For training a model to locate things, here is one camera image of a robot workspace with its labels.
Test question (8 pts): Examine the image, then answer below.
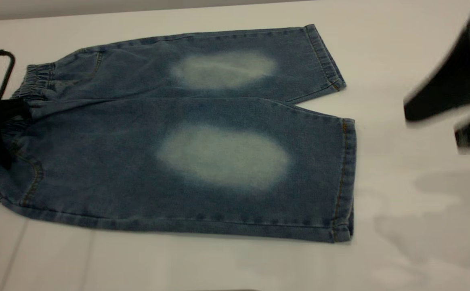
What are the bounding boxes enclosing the blue denim children's jeans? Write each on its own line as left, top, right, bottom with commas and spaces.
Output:
0, 24, 357, 244

